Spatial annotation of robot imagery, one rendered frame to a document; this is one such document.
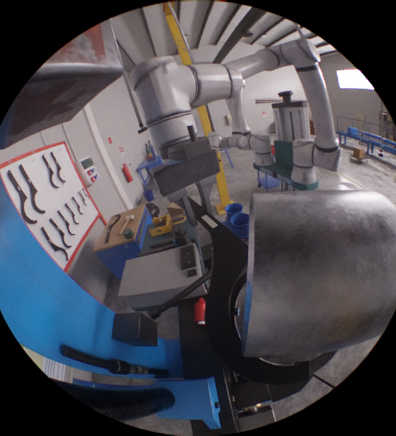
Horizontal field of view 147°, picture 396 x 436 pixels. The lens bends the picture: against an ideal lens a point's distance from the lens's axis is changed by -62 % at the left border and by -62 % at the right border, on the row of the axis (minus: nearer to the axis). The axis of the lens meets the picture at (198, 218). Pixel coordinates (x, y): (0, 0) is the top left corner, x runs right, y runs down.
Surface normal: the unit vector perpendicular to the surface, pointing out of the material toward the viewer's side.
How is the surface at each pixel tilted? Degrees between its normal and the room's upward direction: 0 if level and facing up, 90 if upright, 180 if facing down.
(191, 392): 0
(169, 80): 90
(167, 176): 90
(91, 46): 90
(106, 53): 90
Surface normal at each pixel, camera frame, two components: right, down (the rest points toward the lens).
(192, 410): -0.26, -0.79
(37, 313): 0.96, -0.29
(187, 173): 0.42, 0.42
